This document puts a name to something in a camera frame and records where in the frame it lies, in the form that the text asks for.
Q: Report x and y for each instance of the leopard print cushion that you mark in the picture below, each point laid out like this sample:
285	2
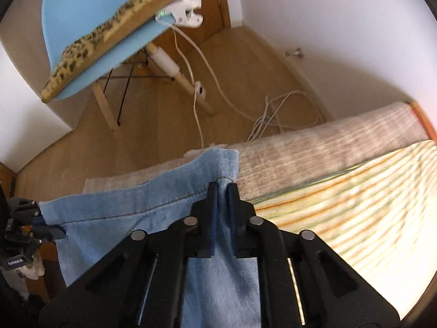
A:
112	27

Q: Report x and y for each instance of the white cloth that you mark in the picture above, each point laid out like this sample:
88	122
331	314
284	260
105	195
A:
32	271

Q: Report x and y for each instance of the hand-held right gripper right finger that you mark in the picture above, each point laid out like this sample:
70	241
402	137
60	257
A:
234	225

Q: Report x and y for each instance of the light blue denim pants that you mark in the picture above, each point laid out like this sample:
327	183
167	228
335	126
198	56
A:
136	205

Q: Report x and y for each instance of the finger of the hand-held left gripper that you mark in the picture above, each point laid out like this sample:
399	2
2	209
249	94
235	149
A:
49	234
24	206

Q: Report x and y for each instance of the white clip lamp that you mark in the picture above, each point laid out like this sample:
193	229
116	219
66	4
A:
181	10

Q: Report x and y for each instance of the brown wooden furniture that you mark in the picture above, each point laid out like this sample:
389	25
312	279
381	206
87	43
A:
51	263

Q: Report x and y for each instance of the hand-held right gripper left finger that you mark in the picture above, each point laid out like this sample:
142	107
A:
212	229

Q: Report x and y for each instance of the light blue chair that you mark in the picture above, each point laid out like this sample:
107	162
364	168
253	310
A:
85	17

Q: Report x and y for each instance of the metal door stopper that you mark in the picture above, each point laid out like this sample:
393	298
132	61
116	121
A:
295	53

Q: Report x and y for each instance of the wooden door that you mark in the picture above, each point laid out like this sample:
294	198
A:
205	3

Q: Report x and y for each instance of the striped bed sheet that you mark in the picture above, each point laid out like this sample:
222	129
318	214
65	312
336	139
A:
368	211

